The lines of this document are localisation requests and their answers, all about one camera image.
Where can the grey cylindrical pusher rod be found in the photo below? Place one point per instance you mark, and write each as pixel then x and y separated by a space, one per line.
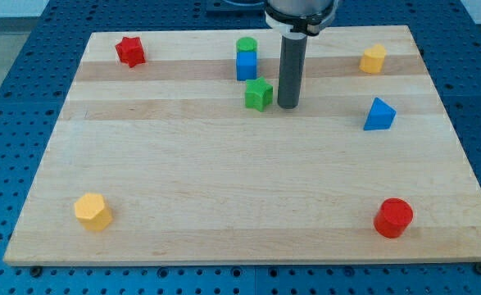
pixel 292 57

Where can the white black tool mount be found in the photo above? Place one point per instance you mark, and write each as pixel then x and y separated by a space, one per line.
pixel 299 27

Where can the green star block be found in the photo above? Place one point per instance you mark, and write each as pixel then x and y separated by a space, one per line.
pixel 258 94

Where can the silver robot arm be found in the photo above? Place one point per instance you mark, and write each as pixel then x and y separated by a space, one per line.
pixel 301 8

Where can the blue cube block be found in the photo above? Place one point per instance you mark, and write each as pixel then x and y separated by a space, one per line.
pixel 246 65

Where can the red star block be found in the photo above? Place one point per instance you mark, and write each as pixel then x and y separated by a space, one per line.
pixel 130 51

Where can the green cylinder block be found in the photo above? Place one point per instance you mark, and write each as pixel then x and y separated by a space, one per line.
pixel 246 44

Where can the yellow heart block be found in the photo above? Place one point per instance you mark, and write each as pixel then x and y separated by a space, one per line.
pixel 372 59

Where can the blue triangle block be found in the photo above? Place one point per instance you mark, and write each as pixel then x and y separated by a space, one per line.
pixel 380 116

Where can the wooden board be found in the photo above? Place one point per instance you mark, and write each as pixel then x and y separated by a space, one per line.
pixel 193 177

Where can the red cylinder block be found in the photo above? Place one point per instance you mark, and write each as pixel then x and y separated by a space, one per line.
pixel 393 217

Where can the yellow hexagon block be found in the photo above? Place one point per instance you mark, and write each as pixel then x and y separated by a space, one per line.
pixel 93 212

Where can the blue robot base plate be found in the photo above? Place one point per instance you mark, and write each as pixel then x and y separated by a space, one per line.
pixel 235 7

